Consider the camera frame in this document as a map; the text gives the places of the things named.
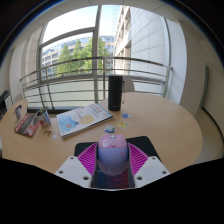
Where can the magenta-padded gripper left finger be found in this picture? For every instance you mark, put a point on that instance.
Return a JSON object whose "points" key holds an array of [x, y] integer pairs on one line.
{"points": [[71, 170]]}

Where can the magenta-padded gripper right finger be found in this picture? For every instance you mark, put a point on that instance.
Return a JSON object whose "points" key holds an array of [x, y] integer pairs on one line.
{"points": [[151, 170]]}

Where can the pink and lilac computer mouse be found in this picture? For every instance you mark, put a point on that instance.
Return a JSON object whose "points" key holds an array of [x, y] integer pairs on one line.
{"points": [[112, 156]]}

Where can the black mouse pad with galaxy print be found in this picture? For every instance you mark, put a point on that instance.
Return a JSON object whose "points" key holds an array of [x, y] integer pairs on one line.
{"points": [[143, 141]]}

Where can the small pale sticker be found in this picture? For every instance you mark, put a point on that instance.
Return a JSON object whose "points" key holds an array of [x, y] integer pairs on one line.
{"points": [[54, 136]]}

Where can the floral sticker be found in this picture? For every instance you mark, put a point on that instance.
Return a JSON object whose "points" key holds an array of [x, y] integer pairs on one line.
{"points": [[47, 132]]}

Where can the light blue picture book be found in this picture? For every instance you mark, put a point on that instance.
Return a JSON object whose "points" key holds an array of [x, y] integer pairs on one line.
{"points": [[81, 120]]}

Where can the yellow round sticker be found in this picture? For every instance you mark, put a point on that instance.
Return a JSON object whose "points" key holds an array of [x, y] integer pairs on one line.
{"points": [[122, 125]]}

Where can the blue and white sticker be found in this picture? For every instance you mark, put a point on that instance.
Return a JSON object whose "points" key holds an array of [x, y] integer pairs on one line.
{"points": [[110, 128]]}

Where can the strawberry mug with plant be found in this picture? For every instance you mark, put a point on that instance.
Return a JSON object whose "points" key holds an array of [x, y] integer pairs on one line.
{"points": [[43, 119]]}

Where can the small blue sticker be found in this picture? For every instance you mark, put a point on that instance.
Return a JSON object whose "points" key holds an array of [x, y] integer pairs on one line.
{"points": [[125, 115]]}

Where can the red magazine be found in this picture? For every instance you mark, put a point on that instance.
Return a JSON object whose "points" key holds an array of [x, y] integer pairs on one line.
{"points": [[26, 126]]}

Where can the black cylindrical bottle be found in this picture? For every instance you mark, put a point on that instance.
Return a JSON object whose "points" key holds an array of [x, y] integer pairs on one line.
{"points": [[115, 93]]}

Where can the black document tray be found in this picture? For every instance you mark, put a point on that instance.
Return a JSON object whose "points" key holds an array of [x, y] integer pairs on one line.
{"points": [[5, 101]]}

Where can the grey door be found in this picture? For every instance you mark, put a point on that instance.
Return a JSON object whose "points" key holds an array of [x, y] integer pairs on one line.
{"points": [[204, 86]]}

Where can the metal balcony railing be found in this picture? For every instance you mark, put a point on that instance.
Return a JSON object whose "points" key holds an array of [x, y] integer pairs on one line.
{"points": [[83, 60]]}

